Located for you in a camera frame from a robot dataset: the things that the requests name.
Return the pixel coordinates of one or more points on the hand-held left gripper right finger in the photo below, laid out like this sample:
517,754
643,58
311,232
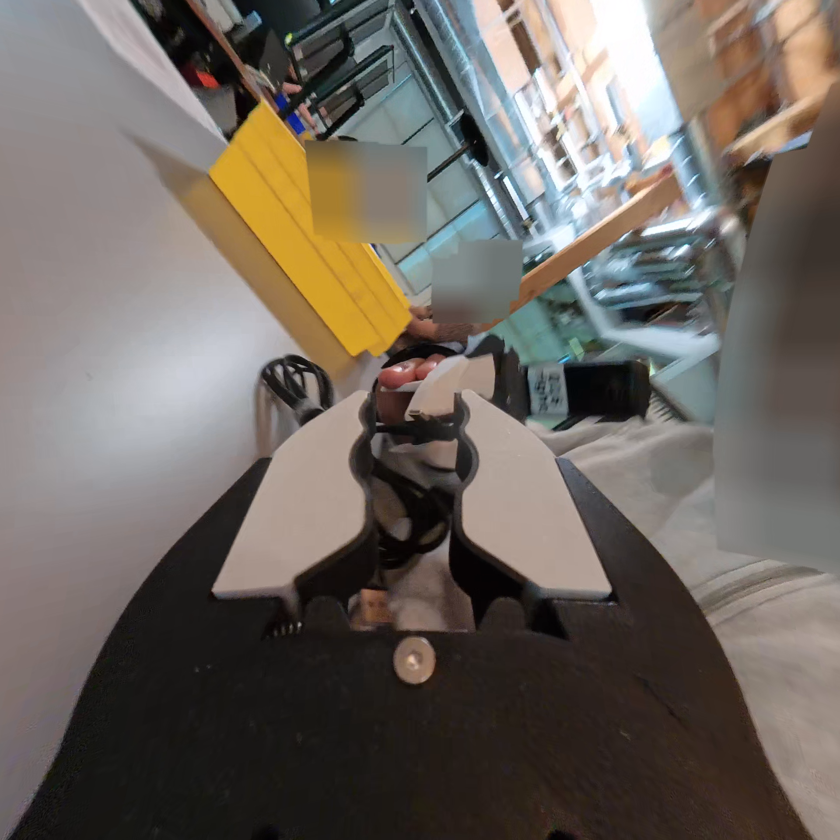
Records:
525,518

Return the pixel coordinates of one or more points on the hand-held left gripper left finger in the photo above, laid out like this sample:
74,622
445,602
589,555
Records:
308,518

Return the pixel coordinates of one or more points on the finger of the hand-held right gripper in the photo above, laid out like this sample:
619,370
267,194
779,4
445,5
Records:
479,374
433,394

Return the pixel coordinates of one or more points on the person's right forearm grey sleeve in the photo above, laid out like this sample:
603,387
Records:
623,453

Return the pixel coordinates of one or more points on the person's right hand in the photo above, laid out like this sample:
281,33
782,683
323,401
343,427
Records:
397,377

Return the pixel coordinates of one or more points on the wooden beam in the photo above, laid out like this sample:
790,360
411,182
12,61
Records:
590,246

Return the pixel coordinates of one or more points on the black floor lamp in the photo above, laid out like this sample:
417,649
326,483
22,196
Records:
474,138

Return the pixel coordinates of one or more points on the yellow plastic bin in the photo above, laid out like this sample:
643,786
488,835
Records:
275,216

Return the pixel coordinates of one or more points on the person's grey sweatshirt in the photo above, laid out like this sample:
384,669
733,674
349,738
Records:
787,689

